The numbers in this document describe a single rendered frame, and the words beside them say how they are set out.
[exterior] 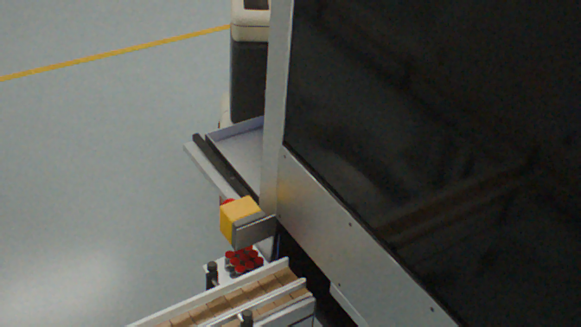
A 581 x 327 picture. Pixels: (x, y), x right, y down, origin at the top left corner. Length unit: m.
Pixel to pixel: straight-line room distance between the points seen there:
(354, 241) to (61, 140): 2.31
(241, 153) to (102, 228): 1.19
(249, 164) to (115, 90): 1.96
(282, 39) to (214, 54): 2.73
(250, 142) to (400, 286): 0.82
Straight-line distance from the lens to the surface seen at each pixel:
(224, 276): 1.46
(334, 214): 1.19
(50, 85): 3.71
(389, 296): 1.14
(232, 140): 1.80
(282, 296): 1.34
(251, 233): 1.38
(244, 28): 2.58
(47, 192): 3.05
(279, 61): 1.19
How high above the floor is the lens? 1.99
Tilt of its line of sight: 39 degrees down
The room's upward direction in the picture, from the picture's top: 6 degrees clockwise
